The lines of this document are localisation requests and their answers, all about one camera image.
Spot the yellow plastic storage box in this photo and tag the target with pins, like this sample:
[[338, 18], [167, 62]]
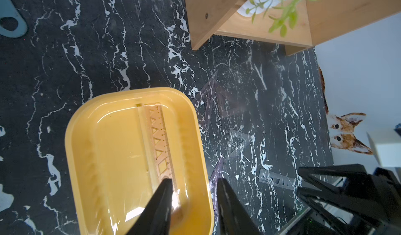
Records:
[[108, 168]]

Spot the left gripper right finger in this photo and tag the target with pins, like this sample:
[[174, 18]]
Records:
[[233, 218]]

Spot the teal cleaning brush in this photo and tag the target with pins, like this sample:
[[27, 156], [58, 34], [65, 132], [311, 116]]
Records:
[[8, 10]]

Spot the white potted plant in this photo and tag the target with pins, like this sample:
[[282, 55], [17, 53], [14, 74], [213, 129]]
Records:
[[287, 19]]

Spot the clear triangle ruler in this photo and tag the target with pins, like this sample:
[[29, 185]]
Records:
[[237, 143]]

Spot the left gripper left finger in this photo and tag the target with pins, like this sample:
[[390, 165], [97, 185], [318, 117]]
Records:
[[156, 217]]

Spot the wooden shelf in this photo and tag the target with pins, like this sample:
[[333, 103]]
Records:
[[318, 21]]

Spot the purple triangle ruler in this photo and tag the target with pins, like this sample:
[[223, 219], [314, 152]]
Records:
[[216, 174]]

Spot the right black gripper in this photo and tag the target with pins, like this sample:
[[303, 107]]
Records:
[[382, 188]]

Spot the grey clear stencil ruler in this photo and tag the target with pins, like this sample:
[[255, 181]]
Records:
[[277, 180]]

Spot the dark pink triangle ruler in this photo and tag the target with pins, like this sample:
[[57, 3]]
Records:
[[227, 104]]

